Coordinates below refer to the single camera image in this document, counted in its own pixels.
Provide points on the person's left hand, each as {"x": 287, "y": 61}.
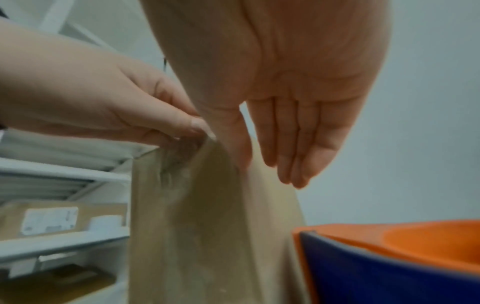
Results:
{"x": 75, "y": 89}

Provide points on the person's right hand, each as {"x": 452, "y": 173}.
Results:
{"x": 300, "y": 53}

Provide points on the brown paper bag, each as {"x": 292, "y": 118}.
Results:
{"x": 195, "y": 225}

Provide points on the white metal shelf rack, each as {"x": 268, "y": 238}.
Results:
{"x": 63, "y": 166}

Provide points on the cardboard box with white label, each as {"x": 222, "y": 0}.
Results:
{"x": 48, "y": 219}

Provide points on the plain cardboard box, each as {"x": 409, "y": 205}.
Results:
{"x": 48, "y": 285}

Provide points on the orange and blue plastic container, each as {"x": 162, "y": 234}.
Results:
{"x": 375, "y": 267}

